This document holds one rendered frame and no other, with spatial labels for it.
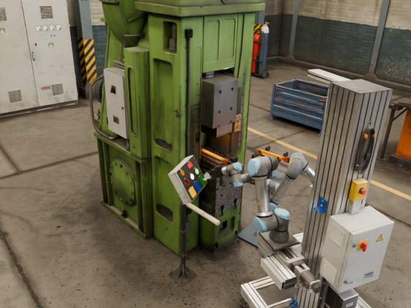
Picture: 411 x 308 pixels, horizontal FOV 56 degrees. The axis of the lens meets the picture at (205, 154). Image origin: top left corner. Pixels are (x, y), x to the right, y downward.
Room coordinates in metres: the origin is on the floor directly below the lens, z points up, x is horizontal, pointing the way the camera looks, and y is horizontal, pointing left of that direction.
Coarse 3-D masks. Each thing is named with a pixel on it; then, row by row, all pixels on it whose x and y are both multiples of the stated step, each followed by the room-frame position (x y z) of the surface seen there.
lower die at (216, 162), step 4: (204, 148) 3.54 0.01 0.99; (204, 152) 3.44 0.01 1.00; (212, 152) 3.46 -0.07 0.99; (204, 156) 3.36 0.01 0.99; (208, 156) 3.36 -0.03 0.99; (212, 156) 3.35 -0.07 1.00; (220, 156) 3.37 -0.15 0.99; (224, 156) 3.37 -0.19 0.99; (204, 160) 3.30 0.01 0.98; (208, 160) 3.30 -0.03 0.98; (212, 160) 3.28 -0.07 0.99; (216, 160) 3.29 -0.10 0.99; (220, 160) 3.27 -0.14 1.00; (204, 164) 3.29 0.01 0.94; (208, 164) 3.25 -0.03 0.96; (212, 164) 3.21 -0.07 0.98; (216, 164) 3.22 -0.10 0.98; (220, 164) 3.23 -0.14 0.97; (224, 164) 3.27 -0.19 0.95
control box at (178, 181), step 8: (184, 160) 2.89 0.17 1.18; (192, 160) 2.90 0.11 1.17; (176, 168) 2.74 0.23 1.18; (184, 168) 2.75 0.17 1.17; (192, 168) 2.84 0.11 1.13; (176, 176) 2.64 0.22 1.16; (184, 176) 2.70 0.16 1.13; (200, 176) 2.87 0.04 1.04; (176, 184) 2.64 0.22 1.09; (184, 184) 2.64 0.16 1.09; (192, 184) 2.72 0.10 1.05; (200, 184) 2.81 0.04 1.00; (184, 192) 2.61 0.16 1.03; (184, 200) 2.61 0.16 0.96; (192, 200) 2.61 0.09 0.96
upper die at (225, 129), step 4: (228, 124) 3.29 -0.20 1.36; (204, 128) 3.30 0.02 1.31; (208, 128) 3.26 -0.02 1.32; (216, 128) 3.19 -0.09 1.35; (220, 128) 3.22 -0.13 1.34; (224, 128) 3.25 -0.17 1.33; (228, 128) 3.29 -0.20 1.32; (204, 132) 3.30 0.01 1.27; (208, 132) 3.26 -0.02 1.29; (212, 132) 3.22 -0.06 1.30; (216, 132) 3.19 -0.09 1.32; (220, 132) 3.22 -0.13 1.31; (224, 132) 3.26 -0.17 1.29; (228, 132) 3.29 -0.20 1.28; (216, 136) 3.19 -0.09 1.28
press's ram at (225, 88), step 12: (204, 84) 3.23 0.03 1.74; (216, 84) 3.16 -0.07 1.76; (228, 84) 3.27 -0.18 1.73; (204, 96) 3.23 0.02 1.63; (216, 96) 3.17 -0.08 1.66; (228, 96) 3.27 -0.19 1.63; (204, 108) 3.23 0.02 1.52; (216, 108) 3.17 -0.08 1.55; (228, 108) 3.28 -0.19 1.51; (204, 120) 3.23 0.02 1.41; (216, 120) 3.17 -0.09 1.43; (228, 120) 3.28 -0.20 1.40
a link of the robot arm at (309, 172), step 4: (292, 156) 2.79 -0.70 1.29; (296, 156) 2.77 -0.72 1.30; (300, 156) 2.78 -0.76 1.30; (304, 156) 2.83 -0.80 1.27; (304, 160) 2.77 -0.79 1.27; (304, 164) 2.74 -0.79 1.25; (308, 164) 2.75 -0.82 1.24; (304, 168) 2.73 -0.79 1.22; (308, 168) 2.75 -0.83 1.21; (304, 172) 2.74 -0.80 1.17; (308, 172) 2.73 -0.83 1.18; (312, 172) 2.73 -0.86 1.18; (308, 176) 2.73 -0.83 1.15; (312, 176) 2.72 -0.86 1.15; (312, 180) 2.72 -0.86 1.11
